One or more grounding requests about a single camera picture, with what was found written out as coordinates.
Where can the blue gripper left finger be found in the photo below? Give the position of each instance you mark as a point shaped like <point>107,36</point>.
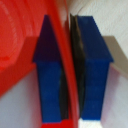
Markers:
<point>48,83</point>

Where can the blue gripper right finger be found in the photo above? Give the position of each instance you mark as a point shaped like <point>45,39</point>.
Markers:
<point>95,80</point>

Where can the orange-red bowl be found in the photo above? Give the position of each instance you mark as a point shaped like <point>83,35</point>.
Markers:
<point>18,36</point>

